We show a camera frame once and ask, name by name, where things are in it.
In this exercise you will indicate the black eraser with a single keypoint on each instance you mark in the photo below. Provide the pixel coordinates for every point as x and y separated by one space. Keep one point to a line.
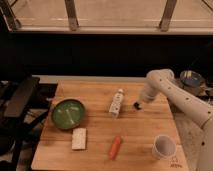
137 106

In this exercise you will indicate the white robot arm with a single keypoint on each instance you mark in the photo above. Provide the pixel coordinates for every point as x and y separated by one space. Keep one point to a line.
200 112

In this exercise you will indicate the white ceramic cup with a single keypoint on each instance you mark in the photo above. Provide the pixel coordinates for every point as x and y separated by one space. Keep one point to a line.
163 147

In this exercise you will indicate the white plastic bottle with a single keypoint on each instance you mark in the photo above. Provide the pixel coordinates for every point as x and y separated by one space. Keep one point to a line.
116 103

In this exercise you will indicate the green bowl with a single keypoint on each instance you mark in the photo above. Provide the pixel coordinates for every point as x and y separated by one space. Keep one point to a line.
68 114

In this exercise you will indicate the white sponge block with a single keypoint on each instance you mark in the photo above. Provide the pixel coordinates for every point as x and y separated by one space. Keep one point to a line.
79 139

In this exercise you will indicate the orange carrot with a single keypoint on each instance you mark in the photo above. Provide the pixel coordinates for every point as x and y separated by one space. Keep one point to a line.
115 147

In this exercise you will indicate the blue round dish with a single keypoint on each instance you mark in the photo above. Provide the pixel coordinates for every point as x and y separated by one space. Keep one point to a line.
191 78

